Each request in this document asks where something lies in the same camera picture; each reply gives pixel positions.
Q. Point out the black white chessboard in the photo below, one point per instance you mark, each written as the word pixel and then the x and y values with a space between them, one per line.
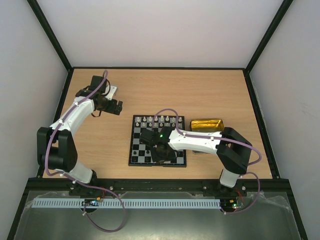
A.
pixel 135 145

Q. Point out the black mounting rail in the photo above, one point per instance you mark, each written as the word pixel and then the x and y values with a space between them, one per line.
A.
pixel 207 187

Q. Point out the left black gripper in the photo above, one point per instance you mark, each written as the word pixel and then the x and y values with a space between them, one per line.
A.
pixel 112 108

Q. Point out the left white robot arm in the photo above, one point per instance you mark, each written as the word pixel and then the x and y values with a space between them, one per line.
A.
pixel 56 150

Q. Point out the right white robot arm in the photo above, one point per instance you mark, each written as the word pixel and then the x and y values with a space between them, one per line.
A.
pixel 232 149

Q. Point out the gold metal tin tray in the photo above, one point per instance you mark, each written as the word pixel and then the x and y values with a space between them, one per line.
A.
pixel 207 125

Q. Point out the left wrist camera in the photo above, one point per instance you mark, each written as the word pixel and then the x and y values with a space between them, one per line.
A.
pixel 110 92

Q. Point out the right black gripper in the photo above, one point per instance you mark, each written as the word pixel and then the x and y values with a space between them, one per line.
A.
pixel 145 136

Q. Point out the black frame enclosure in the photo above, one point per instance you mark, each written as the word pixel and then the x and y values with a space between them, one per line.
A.
pixel 276 183

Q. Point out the white slotted cable duct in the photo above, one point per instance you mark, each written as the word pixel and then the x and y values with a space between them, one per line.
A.
pixel 74 203

